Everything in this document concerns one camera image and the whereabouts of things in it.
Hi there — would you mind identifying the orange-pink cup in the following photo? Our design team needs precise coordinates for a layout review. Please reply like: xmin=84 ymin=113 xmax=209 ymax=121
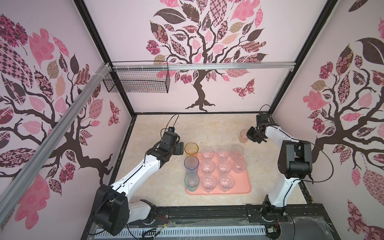
xmin=239 ymin=130 xmax=249 ymax=144

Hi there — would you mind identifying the amber plastic cup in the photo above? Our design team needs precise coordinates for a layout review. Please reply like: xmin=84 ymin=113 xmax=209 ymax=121
xmin=184 ymin=142 xmax=199 ymax=157

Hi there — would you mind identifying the blue-grey plastic cup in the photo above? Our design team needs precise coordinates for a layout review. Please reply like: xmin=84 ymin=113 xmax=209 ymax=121
xmin=184 ymin=156 xmax=200 ymax=174

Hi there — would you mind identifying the clear cup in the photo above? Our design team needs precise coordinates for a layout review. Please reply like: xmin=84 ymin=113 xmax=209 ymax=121
xmin=202 ymin=174 xmax=217 ymax=193
xmin=201 ymin=147 xmax=215 ymax=160
xmin=231 ymin=145 xmax=244 ymax=161
xmin=217 ymin=146 xmax=231 ymax=160
xmin=219 ymin=174 xmax=235 ymax=192
xmin=218 ymin=160 xmax=232 ymax=176
xmin=201 ymin=159 xmax=215 ymax=174

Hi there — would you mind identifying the pale pink cup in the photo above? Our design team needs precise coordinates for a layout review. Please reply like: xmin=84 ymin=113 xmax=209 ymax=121
xmin=233 ymin=159 xmax=247 ymax=174

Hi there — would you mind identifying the teal plastic cup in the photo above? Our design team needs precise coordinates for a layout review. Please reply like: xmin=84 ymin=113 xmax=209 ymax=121
xmin=185 ymin=173 xmax=200 ymax=192

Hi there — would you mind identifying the pink tray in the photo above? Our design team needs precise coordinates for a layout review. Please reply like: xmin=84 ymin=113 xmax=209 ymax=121
xmin=186 ymin=154 xmax=252 ymax=195

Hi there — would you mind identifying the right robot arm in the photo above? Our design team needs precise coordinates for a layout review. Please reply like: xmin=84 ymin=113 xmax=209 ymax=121
xmin=247 ymin=113 xmax=313 ymax=217

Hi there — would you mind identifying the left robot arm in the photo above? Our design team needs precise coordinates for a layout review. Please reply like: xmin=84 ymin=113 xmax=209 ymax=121
xmin=91 ymin=127 xmax=184 ymax=236

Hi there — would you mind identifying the black wire basket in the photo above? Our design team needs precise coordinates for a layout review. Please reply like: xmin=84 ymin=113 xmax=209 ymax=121
xmin=103 ymin=60 xmax=171 ymax=94

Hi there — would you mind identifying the white slotted cable duct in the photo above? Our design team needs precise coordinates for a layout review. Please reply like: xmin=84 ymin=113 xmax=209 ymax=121
xmin=119 ymin=225 xmax=268 ymax=240

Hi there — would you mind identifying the back aluminium rail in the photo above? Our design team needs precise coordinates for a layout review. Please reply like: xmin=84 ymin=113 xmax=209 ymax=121
xmin=113 ymin=62 xmax=296 ymax=71

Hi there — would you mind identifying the aluminium rail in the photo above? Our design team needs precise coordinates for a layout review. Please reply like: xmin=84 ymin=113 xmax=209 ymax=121
xmin=1 ymin=63 xmax=111 ymax=224
xmin=113 ymin=62 xmax=296 ymax=71

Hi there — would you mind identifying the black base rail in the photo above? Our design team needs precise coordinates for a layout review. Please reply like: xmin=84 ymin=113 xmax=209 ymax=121
xmin=81 ymin=204 xmax=340 ymax=240

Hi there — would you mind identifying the left aluminium rail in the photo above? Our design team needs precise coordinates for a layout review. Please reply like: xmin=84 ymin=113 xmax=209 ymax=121
xmin=1 ymin=63 xmax=111 ymax=224

